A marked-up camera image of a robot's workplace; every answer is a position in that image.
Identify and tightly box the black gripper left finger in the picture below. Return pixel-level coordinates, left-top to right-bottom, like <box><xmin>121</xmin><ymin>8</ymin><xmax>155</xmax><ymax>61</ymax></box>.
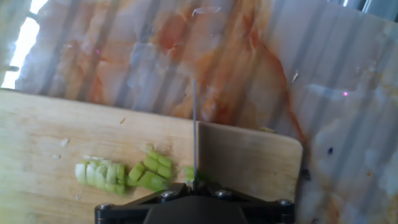
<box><xmin>95</xmin><ymin>182</ymin><xmax>195</xmax><ymax>224</ymax></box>

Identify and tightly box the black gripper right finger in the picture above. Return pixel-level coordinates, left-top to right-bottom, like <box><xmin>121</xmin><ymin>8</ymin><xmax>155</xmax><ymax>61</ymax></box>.
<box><xmin>198</xmin><ymin>182</ymin><xmax>296</xmax><ymax>224</ymax></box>

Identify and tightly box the thin steel knife blade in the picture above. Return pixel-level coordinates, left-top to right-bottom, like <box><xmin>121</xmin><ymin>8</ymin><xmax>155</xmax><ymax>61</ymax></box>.
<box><xmin>192</xmin><ymin>78</ymin><xmax>199</xmax><ymax>191</ymax></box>

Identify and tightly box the pale cut scallion slice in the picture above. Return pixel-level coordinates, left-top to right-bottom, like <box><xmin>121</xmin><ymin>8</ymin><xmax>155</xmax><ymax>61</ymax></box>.
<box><xmin>75</xmin><ymin>162</ymin><xmax>88</xmax><ymax>185</ymax></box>

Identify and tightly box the wooden cutting board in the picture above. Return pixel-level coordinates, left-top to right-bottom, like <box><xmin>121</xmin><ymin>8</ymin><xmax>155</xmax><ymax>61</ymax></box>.
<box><xmin>0</xmin><ymin>88</ymin><xmax>304</xmax><ymax>224</ymax></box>

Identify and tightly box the orange marble pattern mat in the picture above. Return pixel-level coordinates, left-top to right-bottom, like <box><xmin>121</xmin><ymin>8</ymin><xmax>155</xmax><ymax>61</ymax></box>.
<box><xmin>0</xmin><ymin>0</ymin><xmax>398</xmax><ymax>224</ymax></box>

